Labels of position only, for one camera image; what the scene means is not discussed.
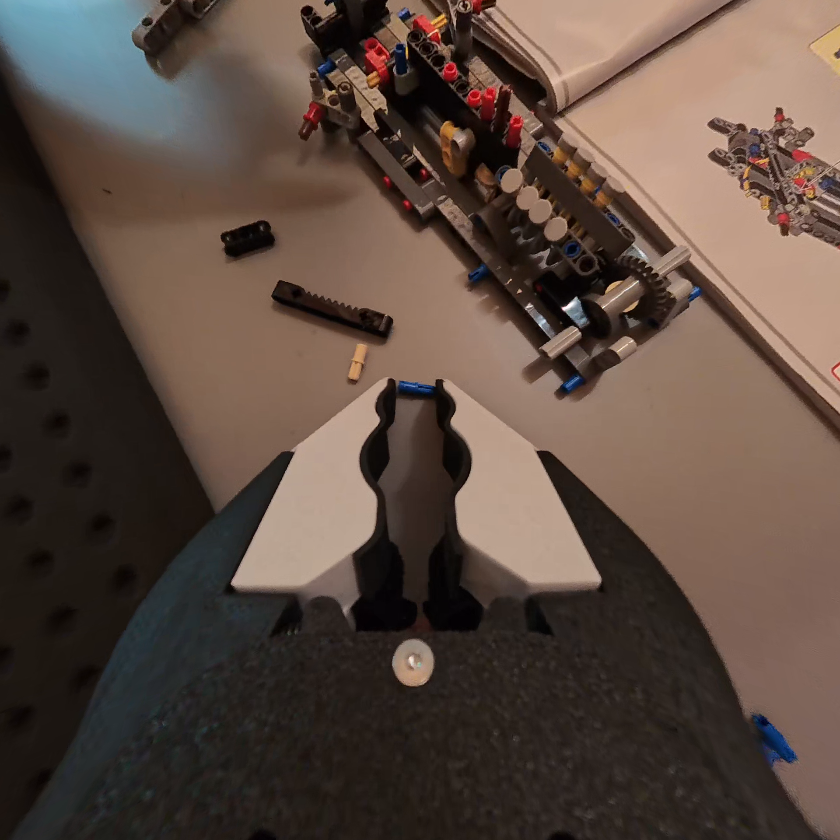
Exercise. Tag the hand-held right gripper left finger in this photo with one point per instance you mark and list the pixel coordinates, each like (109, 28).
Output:
(308, 525)

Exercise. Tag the grey beam with yellow connectors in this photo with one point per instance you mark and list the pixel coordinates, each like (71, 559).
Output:
(174, 26)

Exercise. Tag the building instruction booklet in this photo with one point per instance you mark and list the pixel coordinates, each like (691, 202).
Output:
(722, 229)

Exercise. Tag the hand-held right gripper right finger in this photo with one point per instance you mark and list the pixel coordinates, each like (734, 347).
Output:
(525, 525)

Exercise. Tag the small black beam piece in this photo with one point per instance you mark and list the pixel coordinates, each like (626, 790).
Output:
(248, 238)

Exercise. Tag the black toothed rack piece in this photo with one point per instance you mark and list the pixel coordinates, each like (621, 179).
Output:
(328, 307)

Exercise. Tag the toy car chassis model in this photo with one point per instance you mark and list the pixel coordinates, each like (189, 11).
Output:
(453, 85)

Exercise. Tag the blue connector pin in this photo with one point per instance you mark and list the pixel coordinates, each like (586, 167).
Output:
(417, 387)

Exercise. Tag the tan connector pin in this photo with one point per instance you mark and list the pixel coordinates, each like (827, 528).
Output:
(358, 362)

